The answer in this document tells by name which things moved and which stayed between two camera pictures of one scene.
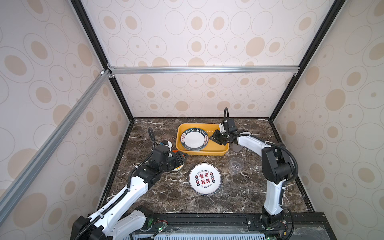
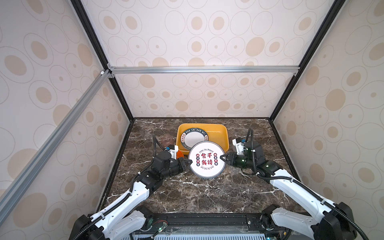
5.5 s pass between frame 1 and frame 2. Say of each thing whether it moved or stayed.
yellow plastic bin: stayed
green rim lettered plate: stayed
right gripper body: moved
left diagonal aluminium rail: stayed
